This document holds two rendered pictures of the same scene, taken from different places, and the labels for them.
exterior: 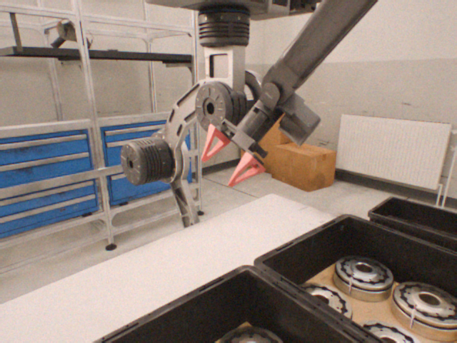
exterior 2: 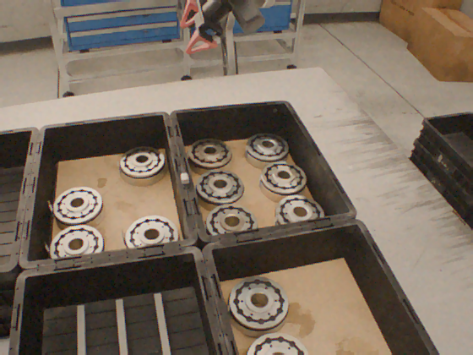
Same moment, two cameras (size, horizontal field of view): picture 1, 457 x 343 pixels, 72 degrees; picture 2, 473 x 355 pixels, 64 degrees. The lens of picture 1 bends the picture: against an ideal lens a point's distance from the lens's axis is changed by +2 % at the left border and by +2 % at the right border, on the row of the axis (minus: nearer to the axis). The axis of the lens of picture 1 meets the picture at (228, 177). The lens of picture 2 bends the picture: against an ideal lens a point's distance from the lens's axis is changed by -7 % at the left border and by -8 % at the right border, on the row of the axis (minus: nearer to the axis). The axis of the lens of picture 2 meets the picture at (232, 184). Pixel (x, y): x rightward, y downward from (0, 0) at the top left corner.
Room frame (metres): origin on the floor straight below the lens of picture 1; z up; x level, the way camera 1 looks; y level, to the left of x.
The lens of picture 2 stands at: (-0.23, -0.49, 1.47)
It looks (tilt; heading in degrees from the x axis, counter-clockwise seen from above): 44 degrees down; 23
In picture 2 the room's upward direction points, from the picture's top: 4 degrees clockwise
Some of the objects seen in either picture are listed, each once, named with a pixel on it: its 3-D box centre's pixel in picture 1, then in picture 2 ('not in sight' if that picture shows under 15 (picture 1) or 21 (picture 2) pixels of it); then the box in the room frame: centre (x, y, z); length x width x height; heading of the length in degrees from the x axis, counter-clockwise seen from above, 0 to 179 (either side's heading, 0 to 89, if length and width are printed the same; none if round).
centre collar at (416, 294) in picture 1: (428, 299); (284, 175); (0.43, -0.33, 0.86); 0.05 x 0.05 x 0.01
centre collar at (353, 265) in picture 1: (363, 269); (268, 144); (0.52, -0.26, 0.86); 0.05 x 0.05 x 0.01
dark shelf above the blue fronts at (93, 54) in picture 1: (108, 56); not in sight; (2.34, 0.84, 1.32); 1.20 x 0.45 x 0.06; 134
